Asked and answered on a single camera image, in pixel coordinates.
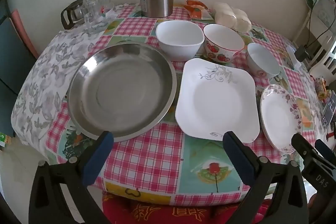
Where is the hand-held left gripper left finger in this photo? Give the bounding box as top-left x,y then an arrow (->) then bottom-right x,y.
28,131 -> 114,224

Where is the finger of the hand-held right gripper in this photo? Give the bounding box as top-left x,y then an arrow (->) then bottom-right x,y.
314,139 -> 336,165
291,133 -> 320,165

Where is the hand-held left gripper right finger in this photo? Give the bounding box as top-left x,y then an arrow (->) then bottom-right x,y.
222,131 -> 309,224

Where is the round pink floral plate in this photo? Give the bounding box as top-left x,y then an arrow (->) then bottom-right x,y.
260,84 -> 305,154

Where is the white square plate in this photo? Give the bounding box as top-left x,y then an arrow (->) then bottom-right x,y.
175,58 -> 260,143

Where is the stainless steel basin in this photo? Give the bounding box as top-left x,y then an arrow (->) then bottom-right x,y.
67,43 -> 178,143

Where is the white bowl with pink flower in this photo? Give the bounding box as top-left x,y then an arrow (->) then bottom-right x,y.
246,43 -> 281,80

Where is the strawberry print bowl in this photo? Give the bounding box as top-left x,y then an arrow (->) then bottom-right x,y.
203,24 -> 245,63

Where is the plain white bowl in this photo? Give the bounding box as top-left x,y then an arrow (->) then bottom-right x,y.
155,20 -> 205,61

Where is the black rectangular device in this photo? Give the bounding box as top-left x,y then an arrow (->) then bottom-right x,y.
321,91 -> 336,125

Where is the colourful snack packet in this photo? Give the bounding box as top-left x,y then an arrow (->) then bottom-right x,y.
315,77 -> 329,99

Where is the red embroidered cloth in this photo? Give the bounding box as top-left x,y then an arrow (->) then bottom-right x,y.
101,191 -> 272,224

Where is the black power adapter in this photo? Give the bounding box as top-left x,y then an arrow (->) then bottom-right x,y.
294,47 -> 309,61

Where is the white plastic basket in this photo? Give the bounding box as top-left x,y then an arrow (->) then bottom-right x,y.
309,36 -> 336,75

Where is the white power strip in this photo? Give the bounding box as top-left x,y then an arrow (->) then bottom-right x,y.
286,46 -> 302,70

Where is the green box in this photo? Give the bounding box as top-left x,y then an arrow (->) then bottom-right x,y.
0,132 -> 12,149

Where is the grey floral cloth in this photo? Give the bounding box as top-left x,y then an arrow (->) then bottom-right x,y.
11,2 -> 127,147

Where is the dark blue panel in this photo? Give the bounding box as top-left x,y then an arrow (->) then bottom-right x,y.
0,0 -> 37,136

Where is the white and teal bag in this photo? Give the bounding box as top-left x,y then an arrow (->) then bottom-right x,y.
305,0 -> 336,30

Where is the pink board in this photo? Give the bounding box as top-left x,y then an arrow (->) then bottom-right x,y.
10,10 -> 40,59

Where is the glass cup with red print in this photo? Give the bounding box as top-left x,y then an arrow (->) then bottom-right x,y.
97,0 -> 115,19

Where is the orange snack bag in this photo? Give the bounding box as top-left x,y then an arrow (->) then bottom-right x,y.
183,0 -> 209,20

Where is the black cable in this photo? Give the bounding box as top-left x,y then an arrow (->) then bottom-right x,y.
304,0 -> 336,60

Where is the glass pitcher with dark handle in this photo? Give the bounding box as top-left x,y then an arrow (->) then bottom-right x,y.
60,0 -> 89,30

